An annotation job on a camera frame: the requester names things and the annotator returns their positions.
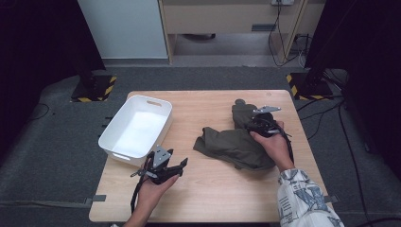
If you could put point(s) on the person's right hand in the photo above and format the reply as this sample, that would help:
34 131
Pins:
277 148

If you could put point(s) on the person's left hand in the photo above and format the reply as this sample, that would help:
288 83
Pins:
149 195

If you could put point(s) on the black stand base striped edge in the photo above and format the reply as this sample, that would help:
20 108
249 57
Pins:
310 86
94 88

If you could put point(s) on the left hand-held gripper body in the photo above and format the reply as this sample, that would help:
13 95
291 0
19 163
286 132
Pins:
160 156

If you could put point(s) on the white plastic basket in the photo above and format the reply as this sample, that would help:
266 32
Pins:
138 129

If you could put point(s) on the light wooden desk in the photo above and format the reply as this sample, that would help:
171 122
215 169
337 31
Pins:
217 17

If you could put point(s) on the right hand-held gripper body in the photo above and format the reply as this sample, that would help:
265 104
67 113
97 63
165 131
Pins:
266 109

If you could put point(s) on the olive green shorts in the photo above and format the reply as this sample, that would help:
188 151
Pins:
230 146

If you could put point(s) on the white cabinet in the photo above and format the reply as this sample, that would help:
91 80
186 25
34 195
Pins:
126 28

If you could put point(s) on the white power strip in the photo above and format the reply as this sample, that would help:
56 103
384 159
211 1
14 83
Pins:
282 2

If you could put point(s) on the grey tape strip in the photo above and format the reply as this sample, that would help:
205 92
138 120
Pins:
332 198
98 198

